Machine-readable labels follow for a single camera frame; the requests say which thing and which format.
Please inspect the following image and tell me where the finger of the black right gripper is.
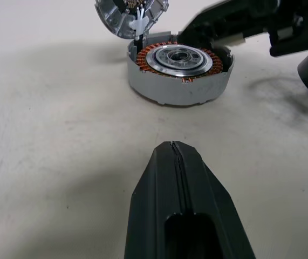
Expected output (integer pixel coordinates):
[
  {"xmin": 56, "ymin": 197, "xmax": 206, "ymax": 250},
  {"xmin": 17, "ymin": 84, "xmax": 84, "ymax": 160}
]
[
  {"xmin": 179, "ymin": 0, "xmax": 280, "ymax": 37},
  {"xmin": 209, "ymin": 12, "xmax": 272, "ymax": 44}
]

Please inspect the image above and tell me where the grey round motor housing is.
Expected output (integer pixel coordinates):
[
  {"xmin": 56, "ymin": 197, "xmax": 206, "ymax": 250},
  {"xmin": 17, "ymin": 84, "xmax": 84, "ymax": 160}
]
[{"xmin": 126, "ymin": 30, "xmax": 237, "ymax": 106}]

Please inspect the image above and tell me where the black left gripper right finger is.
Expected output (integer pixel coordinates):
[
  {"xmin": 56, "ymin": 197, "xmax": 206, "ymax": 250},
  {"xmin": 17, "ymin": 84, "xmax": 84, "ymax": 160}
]
[{"xmin": 172, "ymin": 140, "xmax": 257, "ymax": 259}]

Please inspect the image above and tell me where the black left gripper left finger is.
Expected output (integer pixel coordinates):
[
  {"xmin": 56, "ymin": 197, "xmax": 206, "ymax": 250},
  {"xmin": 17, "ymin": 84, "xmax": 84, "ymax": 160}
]
[{"xmin": 123, "ymin": 141, "xmax": 184, "ymax": 259}]

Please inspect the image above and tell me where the silver round motor lid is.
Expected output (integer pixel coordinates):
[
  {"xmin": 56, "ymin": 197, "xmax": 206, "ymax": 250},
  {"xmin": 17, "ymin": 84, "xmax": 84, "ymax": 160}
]
[{"xmin": 94, "ymin": 0, "xmax": 170, "ymax": 41}]

